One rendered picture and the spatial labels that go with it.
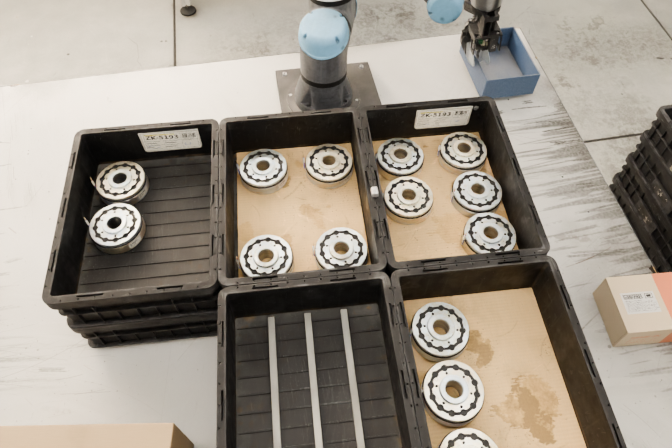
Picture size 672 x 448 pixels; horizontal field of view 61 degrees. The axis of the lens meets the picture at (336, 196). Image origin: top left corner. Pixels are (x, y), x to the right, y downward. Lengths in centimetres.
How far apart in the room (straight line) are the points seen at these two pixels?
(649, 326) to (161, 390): 96
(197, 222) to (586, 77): 213
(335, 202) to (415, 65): 63
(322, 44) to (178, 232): 53
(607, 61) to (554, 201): 165
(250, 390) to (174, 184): 49
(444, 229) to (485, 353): 26
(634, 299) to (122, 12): 269
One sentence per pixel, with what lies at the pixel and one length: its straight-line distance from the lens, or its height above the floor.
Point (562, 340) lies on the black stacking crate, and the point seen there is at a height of 88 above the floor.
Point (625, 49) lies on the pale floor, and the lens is 314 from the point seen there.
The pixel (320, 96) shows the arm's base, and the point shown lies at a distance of 143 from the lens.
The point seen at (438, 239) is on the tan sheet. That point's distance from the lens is 117.
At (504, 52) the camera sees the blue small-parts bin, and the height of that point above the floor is 72.
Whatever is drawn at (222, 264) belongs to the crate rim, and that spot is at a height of 93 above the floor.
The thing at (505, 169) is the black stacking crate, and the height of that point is 89.
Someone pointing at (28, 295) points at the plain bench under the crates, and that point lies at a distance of 140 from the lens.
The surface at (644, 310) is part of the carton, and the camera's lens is 129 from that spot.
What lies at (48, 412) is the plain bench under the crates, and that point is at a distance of 128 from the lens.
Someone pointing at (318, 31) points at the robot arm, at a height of 97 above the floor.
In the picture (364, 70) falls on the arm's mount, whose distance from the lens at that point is 161.
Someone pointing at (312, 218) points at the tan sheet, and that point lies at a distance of 118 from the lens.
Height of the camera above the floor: 182
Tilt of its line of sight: 55 degrees down
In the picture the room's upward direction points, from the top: straight up
